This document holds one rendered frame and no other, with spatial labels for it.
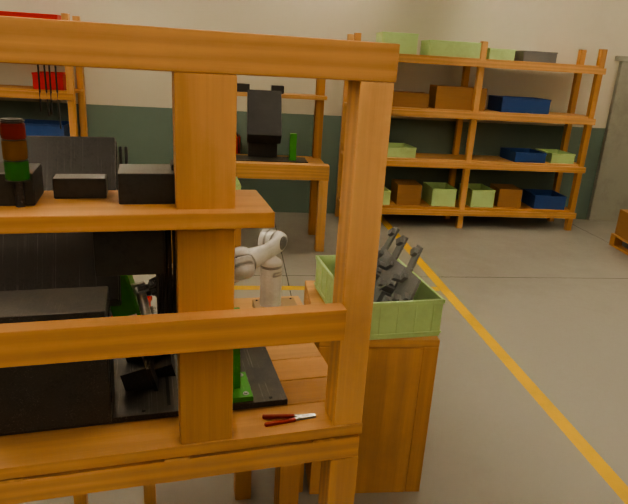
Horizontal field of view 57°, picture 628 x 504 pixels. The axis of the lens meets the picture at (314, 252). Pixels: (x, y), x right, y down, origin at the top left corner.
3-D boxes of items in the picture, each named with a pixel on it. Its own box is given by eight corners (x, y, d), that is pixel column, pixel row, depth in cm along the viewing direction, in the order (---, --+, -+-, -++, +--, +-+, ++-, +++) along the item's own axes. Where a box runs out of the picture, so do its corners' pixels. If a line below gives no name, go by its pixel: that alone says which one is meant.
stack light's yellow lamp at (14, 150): (5, 158, 129) (3, 137, 128) (30, 158, 130) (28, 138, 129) (0, 162, 125) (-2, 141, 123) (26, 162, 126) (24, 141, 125)
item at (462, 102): (573, 231, 739) (611, 46, 669) (341, 226, 698) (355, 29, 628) (551, 220, 790) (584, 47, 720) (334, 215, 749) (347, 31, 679)
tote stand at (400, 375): (297, 409, 329) (305, 280, 304) (387, 408, 336) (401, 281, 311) (308, 494, 265) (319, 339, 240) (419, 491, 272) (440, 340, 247)
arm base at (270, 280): (257, 300, 252) (257, 263, 247) (277, 298, 255) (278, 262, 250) (262, 309, 244) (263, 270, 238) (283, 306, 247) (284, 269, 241)
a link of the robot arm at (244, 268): (260, 273, 180) (245, 286, 192) (252, 247, 182) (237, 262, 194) (240, 277, 177) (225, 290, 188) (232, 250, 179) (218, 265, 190)
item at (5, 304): (7, 397, 170) (-7, 290, 159) (115, 387, 179) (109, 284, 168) (-8, 435, 153) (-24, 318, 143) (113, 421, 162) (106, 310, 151)
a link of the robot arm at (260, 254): (253, 278, 223) (233, 273, 227) (290, 248, 243) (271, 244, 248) (250, 257, 219) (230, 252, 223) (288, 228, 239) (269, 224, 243)
